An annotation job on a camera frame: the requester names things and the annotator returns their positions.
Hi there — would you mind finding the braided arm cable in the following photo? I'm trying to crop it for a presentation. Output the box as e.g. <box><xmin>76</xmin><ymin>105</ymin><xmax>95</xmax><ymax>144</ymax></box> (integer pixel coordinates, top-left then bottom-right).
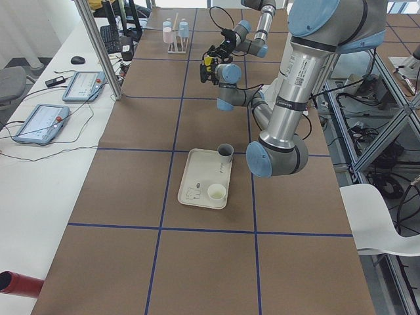
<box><xmin>209</xmin><ymin>5</ymin><xmax>238</xmax><ymax>33</ymax></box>
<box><xmin>236</xmin><ymin>84</ymin><xmax>266</xmax><ymax>109</ymax></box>

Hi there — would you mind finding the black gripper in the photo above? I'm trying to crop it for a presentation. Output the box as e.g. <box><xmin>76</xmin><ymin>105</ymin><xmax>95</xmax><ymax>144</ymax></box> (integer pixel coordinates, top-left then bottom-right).
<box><xmin>202</xmin><ymin>28</ymin><xmax>237</xmax><ymax>64</ymax></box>
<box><xmin>199</xmin><ymin>62</ymin><xmax>219</xmax><ymax>85</ymax></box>

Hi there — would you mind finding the light blue cup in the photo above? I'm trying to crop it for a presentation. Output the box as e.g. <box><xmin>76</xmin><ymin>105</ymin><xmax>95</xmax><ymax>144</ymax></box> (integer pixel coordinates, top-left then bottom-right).
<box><xmin>162</xmin><ymin>20</ymin><xmax>172</xmax><ymax>28</ymax></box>
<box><xmin>178</xmin><ymin>20</ymin><xmax>189</xmax><ymax>38</ymax></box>

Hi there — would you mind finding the black computer mouse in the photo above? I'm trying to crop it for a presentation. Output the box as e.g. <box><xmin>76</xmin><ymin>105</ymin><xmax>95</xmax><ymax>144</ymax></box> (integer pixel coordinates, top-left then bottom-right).
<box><xmin>70</xmin><ymin>56</ymin><xmax>85</xmax><ymax>65</ymax></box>

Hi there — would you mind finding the white plastic tray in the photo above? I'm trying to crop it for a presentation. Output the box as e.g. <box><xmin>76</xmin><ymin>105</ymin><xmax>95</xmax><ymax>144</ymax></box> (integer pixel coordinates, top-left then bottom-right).
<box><xmin>177</xmin><ymin>148</ymin><xmax>232</xmax><ymax>209</ymax></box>

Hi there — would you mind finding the pale green plastic cup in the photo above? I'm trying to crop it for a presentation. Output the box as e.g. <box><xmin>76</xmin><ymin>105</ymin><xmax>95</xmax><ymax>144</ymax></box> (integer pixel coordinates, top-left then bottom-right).
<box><xmin>207</xmin><ymin>183</ymin><xmax>226</xmax><ymax>201</ymax></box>

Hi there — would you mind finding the light blue cup front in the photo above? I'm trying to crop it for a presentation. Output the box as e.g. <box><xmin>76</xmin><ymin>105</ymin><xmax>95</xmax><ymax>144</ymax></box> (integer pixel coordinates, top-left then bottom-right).
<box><xmin>162</xmin><ymin>20</ymin><xmax>172</xmax><ymax>28</ymax></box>

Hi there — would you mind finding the black keyboard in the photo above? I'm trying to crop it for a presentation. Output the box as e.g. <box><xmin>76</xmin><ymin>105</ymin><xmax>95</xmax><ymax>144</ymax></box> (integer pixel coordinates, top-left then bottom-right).
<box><xmin>100</xmin><ymin>25</ymin><xmax>121</xmax><ymax>54</ymax></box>

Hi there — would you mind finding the teach pendant near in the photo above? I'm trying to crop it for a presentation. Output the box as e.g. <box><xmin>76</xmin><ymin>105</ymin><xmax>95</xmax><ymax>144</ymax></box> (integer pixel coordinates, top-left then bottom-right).
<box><xmin>12</xmin><ymin>104</ymin><xmax>70</xmax><ymax>145</ymax></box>

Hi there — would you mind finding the white chair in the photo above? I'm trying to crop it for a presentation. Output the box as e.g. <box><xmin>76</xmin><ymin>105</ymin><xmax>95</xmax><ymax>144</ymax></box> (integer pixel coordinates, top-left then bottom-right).
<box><xmin>340</xmin><ymin>184</ymin><xmax>419</xmax><ymax>257</ymax></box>

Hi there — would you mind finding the aluminium frame post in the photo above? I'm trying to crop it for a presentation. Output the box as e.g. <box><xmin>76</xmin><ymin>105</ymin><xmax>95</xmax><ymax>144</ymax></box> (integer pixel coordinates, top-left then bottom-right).
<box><xmin>74</xmin><ymin>0</ymin><xmax>122</xmax><ymax>100</ymax></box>

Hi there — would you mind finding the red cylinder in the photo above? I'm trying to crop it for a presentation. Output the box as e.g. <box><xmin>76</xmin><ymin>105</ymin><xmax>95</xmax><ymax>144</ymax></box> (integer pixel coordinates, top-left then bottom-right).
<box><xmin>1</xmin><ymin>271</ymin><xmax>44</xmax><ymax>299</ymax></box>

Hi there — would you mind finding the grey office chair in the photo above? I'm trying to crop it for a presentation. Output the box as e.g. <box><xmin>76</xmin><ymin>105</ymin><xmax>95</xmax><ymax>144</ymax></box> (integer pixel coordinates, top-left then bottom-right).
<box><xmin>1</xmin><ymin>66</ymin><xmax>27</xmax><ymax>105</ymax></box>

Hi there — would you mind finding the black phone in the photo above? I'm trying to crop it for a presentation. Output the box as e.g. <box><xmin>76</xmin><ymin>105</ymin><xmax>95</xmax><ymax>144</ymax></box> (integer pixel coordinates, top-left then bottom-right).
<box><xmin>45</xmin><ymin>76</ymin><xmax>66</xmax><ymax>88</ymax></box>

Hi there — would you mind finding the teach pendant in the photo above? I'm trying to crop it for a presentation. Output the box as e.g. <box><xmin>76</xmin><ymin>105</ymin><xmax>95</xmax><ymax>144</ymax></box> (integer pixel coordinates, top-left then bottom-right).
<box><xmin>62</xmin><ymin>72</ymin><xmax>106</xmax><ymax>102</ymax></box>
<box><xmin>12</xmin><ymin>104</ymin><xmax>70</xmax><ymax>145</ymax></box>

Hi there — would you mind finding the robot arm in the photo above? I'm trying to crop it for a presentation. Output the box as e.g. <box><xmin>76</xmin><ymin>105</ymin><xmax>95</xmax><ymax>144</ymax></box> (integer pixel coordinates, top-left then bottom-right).
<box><xmin>203</xmin><ymin>0</ymin><xmax>277</xmax><ymax>63</ymax></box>
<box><xmin>199</xmin><ymin>1</ymin><xmax>387</xmax><ymax>178</ymax></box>

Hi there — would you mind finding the teach pendant far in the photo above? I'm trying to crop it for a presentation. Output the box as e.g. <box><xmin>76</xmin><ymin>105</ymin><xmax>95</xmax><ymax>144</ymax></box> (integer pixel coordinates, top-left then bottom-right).
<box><xmin>62</xmin><ymin>72</ymin><xmax>106</xmax><ymax>102</ymax></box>

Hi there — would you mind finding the yellow plastic cup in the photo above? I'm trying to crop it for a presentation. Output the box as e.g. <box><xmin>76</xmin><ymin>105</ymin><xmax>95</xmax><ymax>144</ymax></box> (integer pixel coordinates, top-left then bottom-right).
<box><xmin>203</xmin><ymin>56</ymin><xmax>217</xmax><ymax>72</ymax></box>

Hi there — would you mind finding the white wire cup rack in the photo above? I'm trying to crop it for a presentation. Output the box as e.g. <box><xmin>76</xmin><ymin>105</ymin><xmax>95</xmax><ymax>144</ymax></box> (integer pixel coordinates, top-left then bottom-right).
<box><xmin>167</xmin><ymin>13</ymin><xmax>190</xmax><ymax>54</ymax></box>

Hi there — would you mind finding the grey plastic cup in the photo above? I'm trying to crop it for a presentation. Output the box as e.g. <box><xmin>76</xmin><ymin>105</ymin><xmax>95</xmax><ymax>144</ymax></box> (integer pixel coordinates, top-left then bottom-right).
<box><xmin>217</xmin><ymin>143</ymin><xmax>234</xmax><ymax>164</ymax></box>

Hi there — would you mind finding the pink plastic cup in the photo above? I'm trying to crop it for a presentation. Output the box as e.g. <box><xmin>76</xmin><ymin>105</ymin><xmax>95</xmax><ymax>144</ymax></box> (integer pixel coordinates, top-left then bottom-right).
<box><xmin>163</xmin><ymin>26</ymin><xmax>175</xmax><ymax>44</ymax></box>

